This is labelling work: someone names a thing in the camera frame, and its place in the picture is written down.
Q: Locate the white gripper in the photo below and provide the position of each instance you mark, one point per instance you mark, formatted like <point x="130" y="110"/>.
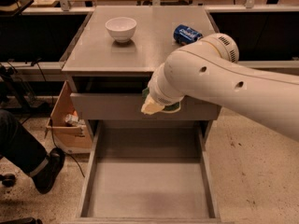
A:
<point x="160" y="97"/>

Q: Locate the green yellow sponge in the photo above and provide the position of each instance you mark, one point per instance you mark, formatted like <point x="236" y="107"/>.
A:
<point x="167" y="108"/>

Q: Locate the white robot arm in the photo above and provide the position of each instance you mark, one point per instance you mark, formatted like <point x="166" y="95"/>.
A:
<point x="208" y="70"/>

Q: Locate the grey drawer cabinet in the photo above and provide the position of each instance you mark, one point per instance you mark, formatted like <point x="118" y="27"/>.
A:
<point x="98" y="64"/>

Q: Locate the grey top drawer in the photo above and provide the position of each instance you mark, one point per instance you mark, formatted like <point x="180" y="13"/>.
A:
<point x="121" y="106"/>

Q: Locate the open grey middle drawer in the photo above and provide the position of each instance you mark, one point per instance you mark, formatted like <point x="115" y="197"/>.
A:
<point x="143" y="172"/>

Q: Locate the crumpled item in box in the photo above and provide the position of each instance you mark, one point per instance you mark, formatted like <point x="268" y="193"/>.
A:
<point x="73" y="120"/>

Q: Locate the blue Pepsi can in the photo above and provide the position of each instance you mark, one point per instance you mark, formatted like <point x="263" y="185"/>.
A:
<point x="185" y="35"/>

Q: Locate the white ceramic bowl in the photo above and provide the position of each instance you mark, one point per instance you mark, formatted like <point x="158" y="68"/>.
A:
<point x="121" y="29"/>

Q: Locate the cardboard box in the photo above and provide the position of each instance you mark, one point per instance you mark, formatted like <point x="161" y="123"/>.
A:
<point x="72" y="140"/>

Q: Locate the black shoe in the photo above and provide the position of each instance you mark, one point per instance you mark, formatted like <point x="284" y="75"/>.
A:
<point x="45" y="178"/>

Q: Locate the person leg dark trousers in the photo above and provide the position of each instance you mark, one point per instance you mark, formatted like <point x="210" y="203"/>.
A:
<point x="20" y="147"/>

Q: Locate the black office chair wheel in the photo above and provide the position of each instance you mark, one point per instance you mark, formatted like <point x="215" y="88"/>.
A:
<point x="8" y="180"/>

